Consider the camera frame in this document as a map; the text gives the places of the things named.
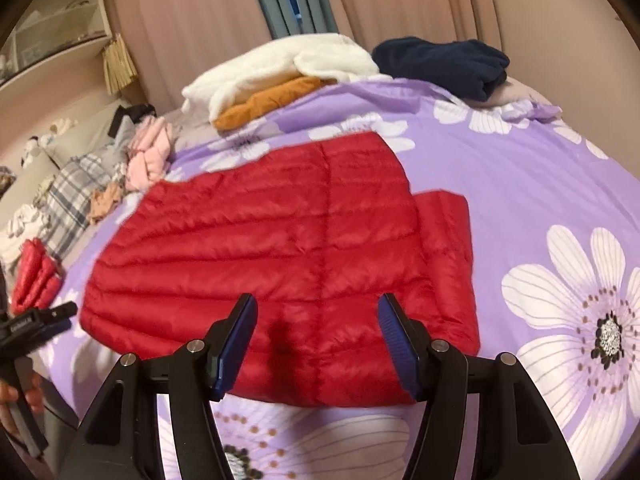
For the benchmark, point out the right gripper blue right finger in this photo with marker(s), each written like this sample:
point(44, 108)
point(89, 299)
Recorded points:
point(406, 340)

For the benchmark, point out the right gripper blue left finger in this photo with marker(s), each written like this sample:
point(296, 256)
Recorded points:
point(228, 341)

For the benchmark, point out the red puffer jacket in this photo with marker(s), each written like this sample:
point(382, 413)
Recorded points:
point(316, 232)

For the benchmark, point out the folded red puffer garment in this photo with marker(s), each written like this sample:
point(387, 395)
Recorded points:
point(39, 279)

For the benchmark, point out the plaid pillow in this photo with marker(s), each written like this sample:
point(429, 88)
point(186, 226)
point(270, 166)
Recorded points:
point(67, 202)

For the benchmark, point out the tan small garment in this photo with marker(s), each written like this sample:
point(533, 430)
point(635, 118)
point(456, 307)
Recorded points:
point(103, 202)

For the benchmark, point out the white plush toy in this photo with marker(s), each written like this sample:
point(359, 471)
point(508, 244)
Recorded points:
point(35, 144)

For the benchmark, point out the pink crumpled garment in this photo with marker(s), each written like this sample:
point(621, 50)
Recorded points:
point(148, 153)

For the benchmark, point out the orange folded garment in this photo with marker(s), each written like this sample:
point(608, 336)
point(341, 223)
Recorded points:
point(266, 101)

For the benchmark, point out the navy blue folded garment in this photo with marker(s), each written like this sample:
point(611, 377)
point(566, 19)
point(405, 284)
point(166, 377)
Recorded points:
point(468, 69)

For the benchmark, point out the white fleece garment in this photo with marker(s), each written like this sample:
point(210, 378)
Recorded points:
point(325, 56)

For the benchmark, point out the white shelf unit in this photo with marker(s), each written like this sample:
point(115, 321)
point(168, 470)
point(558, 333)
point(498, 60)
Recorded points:
point(50, 27)

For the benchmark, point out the beige curtain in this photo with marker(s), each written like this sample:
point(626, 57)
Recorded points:
point(174, 41)

